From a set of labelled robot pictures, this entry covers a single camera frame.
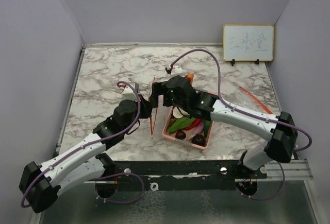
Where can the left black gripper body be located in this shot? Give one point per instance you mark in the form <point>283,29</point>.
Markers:
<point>138,106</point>

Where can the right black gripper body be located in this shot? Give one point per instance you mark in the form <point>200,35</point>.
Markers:
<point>169,100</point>

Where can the clear orange-zip bag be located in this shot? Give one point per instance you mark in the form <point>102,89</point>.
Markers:
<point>154,111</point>
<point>246,99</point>

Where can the green leaf vegetable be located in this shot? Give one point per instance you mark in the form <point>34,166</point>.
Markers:
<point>180,124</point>

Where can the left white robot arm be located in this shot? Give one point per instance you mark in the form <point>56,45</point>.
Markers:
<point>42,184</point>

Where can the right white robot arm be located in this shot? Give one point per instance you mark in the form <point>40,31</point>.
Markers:
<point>278,132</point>

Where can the white garlic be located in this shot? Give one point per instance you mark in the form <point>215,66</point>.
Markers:
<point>176,113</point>

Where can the pink plastic basket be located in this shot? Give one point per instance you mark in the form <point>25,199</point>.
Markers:
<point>186,141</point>

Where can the purple eggplant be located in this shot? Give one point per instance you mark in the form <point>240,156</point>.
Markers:
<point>202,127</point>

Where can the dark red cherry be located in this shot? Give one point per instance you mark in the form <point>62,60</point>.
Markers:
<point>181,135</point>

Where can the dark mangosteen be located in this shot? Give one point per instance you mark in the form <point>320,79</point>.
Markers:
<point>199,140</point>

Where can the small framed whiteboard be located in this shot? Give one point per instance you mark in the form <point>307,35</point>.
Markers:
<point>248,43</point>

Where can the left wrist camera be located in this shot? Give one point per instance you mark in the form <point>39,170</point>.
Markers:
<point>128,92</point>

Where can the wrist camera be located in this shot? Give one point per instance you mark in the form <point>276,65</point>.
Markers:
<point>128,92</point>
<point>174,70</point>

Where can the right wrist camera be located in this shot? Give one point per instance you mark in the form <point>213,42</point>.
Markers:
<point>174,70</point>

